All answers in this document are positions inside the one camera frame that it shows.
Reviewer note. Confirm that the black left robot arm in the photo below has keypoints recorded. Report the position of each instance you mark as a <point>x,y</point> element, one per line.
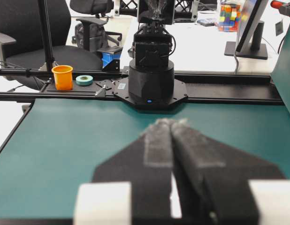
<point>151,73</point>

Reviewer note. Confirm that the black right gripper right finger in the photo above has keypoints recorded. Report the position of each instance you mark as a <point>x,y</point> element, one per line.
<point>235,187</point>

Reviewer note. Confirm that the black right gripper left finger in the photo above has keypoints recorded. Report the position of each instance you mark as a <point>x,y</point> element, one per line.
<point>133,186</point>

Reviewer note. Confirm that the box of coloured blocks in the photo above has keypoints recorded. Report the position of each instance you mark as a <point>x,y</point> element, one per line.
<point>228,15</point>

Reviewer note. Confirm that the black computer monitor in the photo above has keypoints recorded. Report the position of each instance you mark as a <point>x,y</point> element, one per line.
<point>249,35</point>

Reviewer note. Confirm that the black office chair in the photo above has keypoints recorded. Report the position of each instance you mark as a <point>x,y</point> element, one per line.
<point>93,27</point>
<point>20,20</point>

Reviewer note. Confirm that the blue storage bin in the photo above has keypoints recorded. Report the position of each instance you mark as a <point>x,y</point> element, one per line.
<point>109,54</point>

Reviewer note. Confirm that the black vertical frame post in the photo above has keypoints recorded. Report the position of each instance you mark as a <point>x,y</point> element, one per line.
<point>46,34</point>

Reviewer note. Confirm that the black aluminium frame rail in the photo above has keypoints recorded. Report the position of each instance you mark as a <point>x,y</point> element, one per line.
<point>189,87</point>

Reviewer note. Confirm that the orange plastic cup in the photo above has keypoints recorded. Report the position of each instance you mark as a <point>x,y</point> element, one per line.
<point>63,77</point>

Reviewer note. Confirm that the teal tape roll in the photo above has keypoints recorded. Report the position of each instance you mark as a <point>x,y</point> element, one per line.
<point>84,80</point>

